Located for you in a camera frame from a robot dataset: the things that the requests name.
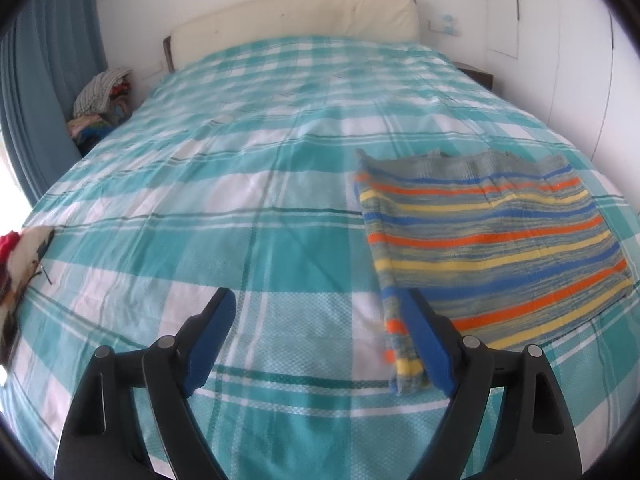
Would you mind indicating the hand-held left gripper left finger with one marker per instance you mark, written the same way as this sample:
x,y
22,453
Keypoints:
x,y
210,340

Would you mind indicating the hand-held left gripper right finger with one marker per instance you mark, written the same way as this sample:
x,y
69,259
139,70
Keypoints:
x,y
430,345

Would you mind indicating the striped knit sweater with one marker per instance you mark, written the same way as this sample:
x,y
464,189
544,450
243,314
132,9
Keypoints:
x,y
480,245

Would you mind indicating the pile of clothes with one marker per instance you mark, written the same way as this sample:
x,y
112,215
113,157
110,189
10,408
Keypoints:
x,y
102,105

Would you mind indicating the bed with teal plaid sheet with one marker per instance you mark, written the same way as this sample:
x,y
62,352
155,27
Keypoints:
x,y
225,185

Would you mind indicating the red and cream cloth bundle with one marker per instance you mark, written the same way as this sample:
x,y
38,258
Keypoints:
x,y
25,270

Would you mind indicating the dark wooden nightstand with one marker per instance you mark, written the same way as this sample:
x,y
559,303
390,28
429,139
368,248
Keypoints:
x,y
477,75

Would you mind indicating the blue curtain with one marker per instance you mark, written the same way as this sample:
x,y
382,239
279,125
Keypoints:
x,y
45,70

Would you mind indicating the cream padded headboard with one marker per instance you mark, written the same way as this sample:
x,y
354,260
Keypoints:
x,y
300,22

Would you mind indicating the white wardrobe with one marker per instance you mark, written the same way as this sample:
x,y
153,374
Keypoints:
x,y
575,35

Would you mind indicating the wall outlet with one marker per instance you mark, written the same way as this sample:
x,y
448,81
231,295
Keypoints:
x,y
444,24

